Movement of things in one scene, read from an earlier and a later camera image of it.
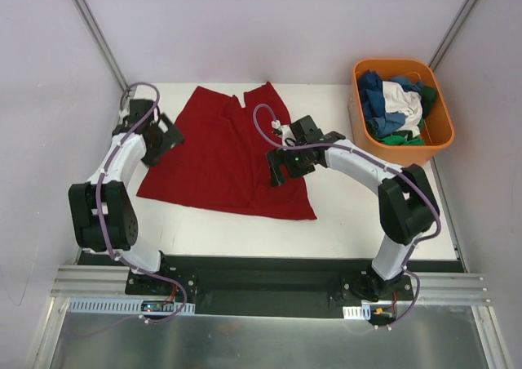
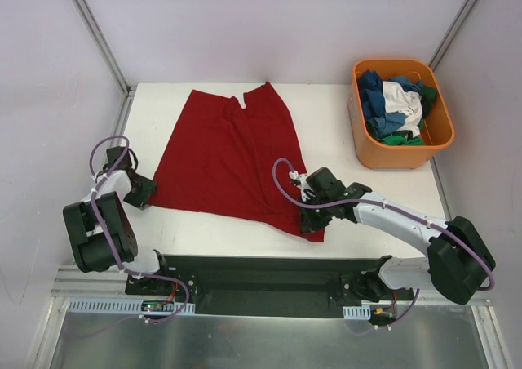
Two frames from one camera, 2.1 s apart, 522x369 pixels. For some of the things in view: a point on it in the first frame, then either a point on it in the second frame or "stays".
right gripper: [276, 159] to [311, 220]
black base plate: [229, 286] stays
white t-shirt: [408, 104] stays
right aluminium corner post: [458, 20] stays
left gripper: [170, 133] to [141, 191]
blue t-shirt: [380, 122] stays
